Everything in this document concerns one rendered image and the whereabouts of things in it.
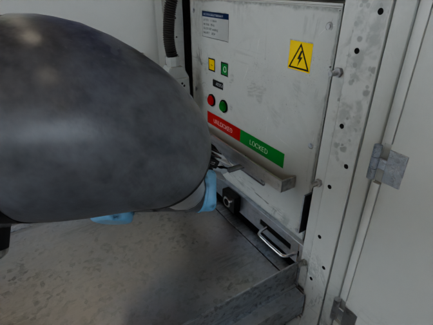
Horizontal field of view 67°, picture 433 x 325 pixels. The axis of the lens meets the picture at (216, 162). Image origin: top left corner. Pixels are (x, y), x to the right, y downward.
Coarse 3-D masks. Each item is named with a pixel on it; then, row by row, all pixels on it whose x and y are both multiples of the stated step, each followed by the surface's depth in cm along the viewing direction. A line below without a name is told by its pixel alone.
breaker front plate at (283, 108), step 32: (192, 0) 84; (224, 0) 73; (192, 32) 89; (256, 32) 67; (288, 32) 59; (320, 32) 53; (256, 64) 69; (320, 64) 55; (224, 96) 83; (256, 96) 72; (288, 96) 64; (320, 96) 57; (256, 128) 75; (288, 128) 66; (320, 128) 59; (256, 160) 78; (288, 160) 69; (256, 192) 82; (288, 192) 71; (288, 224) 74
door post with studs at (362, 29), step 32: (352, 0) 43; (384, 0) 39; (352, 32) 44; (352, 64) 45; (352, 96) 46; (352, 128) 48; (320, 160) 55; (352, 160) 49; (320, 192) 57; (320, 224) 59; (320, 256) 61; (320, 288) 64
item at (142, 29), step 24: (0, 0) 79; (24, 0) 81; (48, 0) 83; (72, 0) 84; (96, 0) 86; (120, 0) 89; (144, 0) 91; (96, 24) 89; (120, 24) 91; (144, 24) 94; (144, 48) 97
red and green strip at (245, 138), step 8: (208, 112) 92; (208, 120) 94; (216, 120) 90; (224, 120) 86; (224, 128) 87; (232, 128) 84; (232, 136) 85; (240, 136) 82; (248, 136) 79; (248, 144) 80; (256, 144) 77; (264, 144) 74; (264, 152) 75; (272, 152) 72; (280, 152) 70; (272, 160) 73; (280, 160) 71
